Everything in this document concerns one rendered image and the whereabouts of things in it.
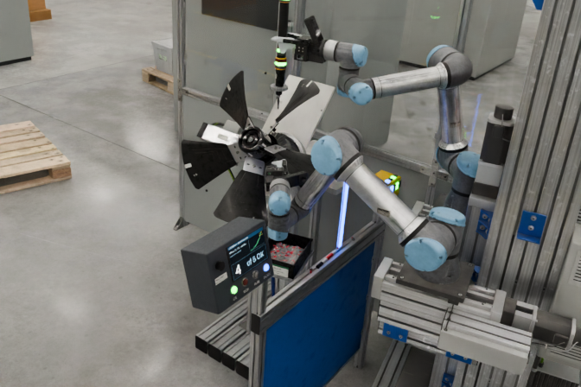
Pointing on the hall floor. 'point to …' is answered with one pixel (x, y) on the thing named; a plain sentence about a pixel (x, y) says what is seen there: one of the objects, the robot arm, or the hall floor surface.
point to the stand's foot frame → (229, 339)
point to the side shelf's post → (314, 231)
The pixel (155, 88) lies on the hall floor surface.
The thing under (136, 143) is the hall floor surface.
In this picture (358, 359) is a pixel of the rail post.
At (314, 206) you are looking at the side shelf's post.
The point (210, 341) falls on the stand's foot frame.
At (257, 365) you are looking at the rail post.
